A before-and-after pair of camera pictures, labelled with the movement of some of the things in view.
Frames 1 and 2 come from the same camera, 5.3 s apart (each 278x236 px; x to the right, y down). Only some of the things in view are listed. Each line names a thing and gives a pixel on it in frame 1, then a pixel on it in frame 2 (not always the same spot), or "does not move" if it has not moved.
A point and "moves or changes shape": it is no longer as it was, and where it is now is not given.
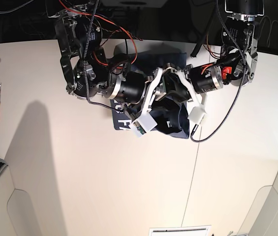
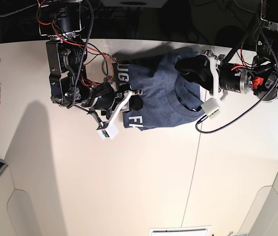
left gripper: [129, 86] to [107, 104]
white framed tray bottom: [201, 230] does not move
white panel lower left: [7, 211] does not move
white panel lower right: [273, 212] does not move
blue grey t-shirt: [171, 117] moves or changes shape
